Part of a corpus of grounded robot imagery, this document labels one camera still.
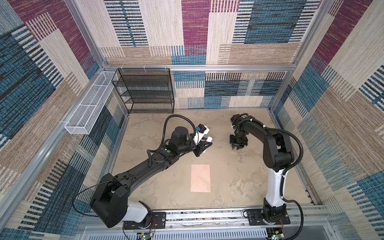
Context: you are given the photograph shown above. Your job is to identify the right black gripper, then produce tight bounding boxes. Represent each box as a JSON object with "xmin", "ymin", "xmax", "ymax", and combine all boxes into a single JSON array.
[{"xmin": 229, "ymin": 129, "xmax": 248, "ymax": 149}]

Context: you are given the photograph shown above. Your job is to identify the pale pink envelope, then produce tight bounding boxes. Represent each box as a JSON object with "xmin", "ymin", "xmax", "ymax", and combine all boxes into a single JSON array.
[{"xmin": 190, "ymin": 165, "xmax": 211, "ymax": 193}]

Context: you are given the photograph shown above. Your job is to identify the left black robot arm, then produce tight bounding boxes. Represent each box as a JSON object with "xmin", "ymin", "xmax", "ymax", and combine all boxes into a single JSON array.
[{"xmin": 90, "ymin": 124, "xmax": 212, "ymax": 228}]

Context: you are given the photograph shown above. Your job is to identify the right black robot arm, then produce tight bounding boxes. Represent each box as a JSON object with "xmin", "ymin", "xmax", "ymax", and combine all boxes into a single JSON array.
[{"xmin": 230, "ymin": 114, "xmax": 295, "ymax": 225}]

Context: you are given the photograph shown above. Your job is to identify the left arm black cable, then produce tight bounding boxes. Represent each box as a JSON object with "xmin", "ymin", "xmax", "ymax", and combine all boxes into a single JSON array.
[{"xmin": 71, "ymin": 113, "xmax": 198, "ymax": 240}]

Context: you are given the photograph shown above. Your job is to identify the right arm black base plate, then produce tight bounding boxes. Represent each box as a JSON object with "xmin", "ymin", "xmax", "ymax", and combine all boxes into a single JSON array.
[{"xmin": 243, "ymin": 208, "xmax": 291, "ymax": 226}]

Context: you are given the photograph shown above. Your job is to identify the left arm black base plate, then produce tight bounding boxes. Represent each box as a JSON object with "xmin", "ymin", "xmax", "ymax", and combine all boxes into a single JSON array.
[{"xmin": 123, "ymin": 212, "xmax": 167, "ymax": 231}]

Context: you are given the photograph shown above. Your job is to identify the black wire mesh shelf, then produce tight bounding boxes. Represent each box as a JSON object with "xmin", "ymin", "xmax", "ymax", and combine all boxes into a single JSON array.
[{"xmin": 112, "ymin": 68, "xmax": 175, "ymax": 114}]

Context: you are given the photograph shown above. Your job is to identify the aluminium mounting rail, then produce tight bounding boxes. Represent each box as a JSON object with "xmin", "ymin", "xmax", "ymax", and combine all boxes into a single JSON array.
[{"xmin": 78, "ymin": 205, "xmax": 331, "ymax": 240}]

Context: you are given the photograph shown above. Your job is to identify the white wire mesh basket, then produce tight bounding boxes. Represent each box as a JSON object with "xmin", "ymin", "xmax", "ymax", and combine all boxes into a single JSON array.
[{"xmin": 65, "ymin": 71, "xmax": 115, "ymax": 135}]

